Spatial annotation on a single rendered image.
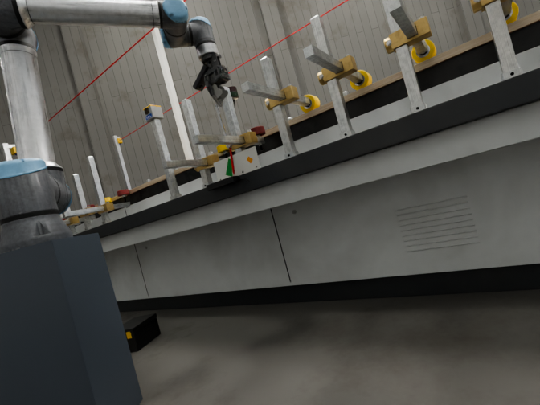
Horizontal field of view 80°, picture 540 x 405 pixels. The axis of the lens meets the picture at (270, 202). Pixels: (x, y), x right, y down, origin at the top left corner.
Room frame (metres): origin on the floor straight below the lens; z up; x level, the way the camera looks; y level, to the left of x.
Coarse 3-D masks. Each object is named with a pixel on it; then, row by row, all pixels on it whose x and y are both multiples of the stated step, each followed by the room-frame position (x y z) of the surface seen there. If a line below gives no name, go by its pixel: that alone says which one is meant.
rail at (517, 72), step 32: (480, 96) 0.93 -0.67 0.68; (512, 96) 0.89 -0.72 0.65; (384, 128) 1.09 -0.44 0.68; (416, 128) 1.04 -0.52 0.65; (448, 128) 1.00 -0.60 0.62; (288, 160) 1.31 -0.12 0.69; (320, 160) 1.23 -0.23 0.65; (192, 192) 1.64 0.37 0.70; (224, 192) 1.52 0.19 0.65; (128, 224) 1.99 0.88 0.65
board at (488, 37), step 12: (516, 24) 1.04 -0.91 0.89; (528, 24) 1.02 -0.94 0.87; (480, 36) 1.09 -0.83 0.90; (492, 36) 1.08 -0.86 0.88; (456, 48) 1.13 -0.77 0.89; (468, 48) 1.12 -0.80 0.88; (432, 60) 1.18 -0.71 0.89; (444, 60) 1.16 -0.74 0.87; (372, 84) 1.30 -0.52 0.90; (384, 84) 1.28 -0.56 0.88; (348, 96) 1.36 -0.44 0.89; (360, 96) 1.35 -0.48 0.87; (324, 108) 1.43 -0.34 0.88; (300, 120) 1.50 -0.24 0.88; (276, 132) 1.59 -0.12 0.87; (180, 168) 1.99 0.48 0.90; (156, 180) 2.13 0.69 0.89; (132, 192) 2.30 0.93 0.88; (96, 204) 2.58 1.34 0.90
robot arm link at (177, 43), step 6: (162, 30) 1.30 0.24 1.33; (186, 30) 1.34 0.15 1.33; (162, 36) 1.31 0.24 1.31; (168, 36) 1.30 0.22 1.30; (180, 36) 1.30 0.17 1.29; (186, 36) 1.34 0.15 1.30; (192, 36) 1.35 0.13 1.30; (162, 42) 1.37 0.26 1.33; (168, 42) 1.33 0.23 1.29; (174, 42) 1.33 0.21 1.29; (180, 42) 1.34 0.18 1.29; (186, 42) 1.36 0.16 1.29; (192, 42) 1.37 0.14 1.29; (168, 48) 1.37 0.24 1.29
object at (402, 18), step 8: (392, 0) 0.82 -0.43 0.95; (400, 0) 0.83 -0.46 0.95; (392, 8) 0.82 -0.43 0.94; (400, 8) 0.82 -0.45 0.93; (392, 16) 0.85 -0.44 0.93; (400, 16) 0.86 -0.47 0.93; (408, 16) 0.90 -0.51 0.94; (400, 24) 0.91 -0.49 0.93; (408, 24) 0.92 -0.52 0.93; (408, 32) 0.98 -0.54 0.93; (416, 32) 1.00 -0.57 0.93; (424, 40) 1.15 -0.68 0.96; (416, 48) 1.13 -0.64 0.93; (424, 48) 1.15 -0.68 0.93
